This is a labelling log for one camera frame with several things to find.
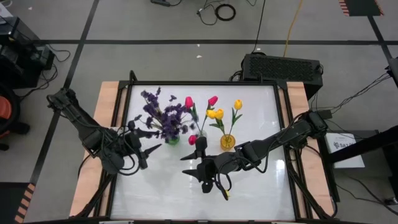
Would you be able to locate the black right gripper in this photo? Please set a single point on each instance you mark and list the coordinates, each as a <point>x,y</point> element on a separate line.
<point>217,166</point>

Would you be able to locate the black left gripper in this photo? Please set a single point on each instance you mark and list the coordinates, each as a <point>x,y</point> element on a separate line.
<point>132,144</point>

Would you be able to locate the pink artificial tulip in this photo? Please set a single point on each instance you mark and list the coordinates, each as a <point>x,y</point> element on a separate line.
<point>192,140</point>
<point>213,100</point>

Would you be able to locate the yellow and pink tulips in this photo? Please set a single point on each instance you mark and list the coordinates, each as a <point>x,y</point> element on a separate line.
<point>189,102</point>

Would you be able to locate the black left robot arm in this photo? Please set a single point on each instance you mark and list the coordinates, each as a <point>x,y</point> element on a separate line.
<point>81,121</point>

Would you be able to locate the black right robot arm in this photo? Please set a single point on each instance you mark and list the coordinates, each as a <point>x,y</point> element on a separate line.
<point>280,137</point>

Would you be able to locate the green glass vase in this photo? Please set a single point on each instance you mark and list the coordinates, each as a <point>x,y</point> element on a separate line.
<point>174,141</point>

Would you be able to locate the clear glass vase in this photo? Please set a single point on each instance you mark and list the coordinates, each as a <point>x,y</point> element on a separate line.
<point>203,133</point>

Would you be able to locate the amber glass vase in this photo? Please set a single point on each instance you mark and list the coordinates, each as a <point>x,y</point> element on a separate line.
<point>231,145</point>

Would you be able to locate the black computer tower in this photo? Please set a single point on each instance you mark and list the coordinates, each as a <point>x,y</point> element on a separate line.
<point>280,68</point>

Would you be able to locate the black power adapter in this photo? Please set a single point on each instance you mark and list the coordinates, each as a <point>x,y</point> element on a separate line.
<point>323,114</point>

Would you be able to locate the black power strip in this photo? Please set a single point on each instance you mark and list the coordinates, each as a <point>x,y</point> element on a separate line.
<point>160,2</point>

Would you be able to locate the black mat with hazard stripes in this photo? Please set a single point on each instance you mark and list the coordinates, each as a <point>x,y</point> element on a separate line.
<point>360,6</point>
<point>12,202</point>

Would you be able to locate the orange black vacuum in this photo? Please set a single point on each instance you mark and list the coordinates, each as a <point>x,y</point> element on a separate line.
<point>3,109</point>

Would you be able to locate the white paper sign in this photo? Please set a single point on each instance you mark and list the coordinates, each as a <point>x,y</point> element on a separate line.
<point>345,155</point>

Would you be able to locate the black computer case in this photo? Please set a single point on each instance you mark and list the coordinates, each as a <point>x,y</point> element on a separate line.
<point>18,46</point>

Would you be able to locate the black metal stand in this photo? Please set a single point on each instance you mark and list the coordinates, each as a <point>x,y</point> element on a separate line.
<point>373,143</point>

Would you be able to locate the white paper sheet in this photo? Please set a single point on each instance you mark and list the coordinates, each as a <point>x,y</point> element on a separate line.
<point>3,11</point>

